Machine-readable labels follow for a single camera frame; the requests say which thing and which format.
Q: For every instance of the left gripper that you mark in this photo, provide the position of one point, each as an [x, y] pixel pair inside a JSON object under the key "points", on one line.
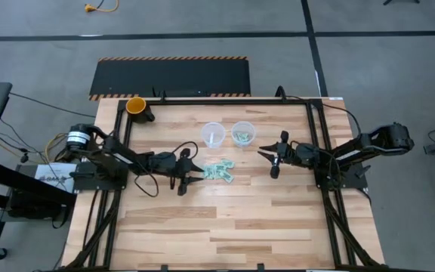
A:
{"points": [[166, 163]]}

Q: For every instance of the white labelled box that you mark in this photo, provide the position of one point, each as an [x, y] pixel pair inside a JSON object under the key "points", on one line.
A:
{"points": [[55, 177]]}

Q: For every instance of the black equipment stand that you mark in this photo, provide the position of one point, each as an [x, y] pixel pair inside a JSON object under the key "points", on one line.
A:
{"points": [[21, 181]]}

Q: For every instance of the clear plastic cup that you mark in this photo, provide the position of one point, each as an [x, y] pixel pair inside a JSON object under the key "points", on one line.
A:
{"points": [[243, 133], [213, 135]]}

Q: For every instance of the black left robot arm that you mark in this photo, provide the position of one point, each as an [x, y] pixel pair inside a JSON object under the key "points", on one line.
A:
{"points": [[104, 151]]}

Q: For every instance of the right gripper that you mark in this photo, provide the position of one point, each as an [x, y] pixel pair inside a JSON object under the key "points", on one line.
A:
{"points": [[300, 155]]}

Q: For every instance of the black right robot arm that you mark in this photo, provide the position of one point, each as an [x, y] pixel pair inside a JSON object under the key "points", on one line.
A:
{"points": [[372, 145]]}

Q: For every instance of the black hazard-striped floor mat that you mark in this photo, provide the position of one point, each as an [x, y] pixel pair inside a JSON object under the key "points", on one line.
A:
{"points": [[172, 77]]}

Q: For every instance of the black aluminium table frame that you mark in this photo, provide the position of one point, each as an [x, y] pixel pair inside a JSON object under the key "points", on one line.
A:
{"points": [[221, 102]]}

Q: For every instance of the black mug orange inside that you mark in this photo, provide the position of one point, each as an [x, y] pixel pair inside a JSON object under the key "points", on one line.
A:
{"points": [[136, 106]]}

